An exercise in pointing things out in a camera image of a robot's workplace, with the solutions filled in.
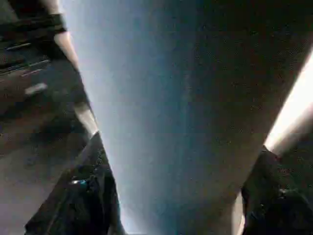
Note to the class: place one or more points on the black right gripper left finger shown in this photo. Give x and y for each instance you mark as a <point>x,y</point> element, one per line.
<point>80,195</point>

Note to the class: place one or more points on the white plastic table leg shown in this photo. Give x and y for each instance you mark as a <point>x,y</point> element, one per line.
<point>171,98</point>

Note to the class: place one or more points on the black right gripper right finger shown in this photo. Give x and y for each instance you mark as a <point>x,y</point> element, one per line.
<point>276,200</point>

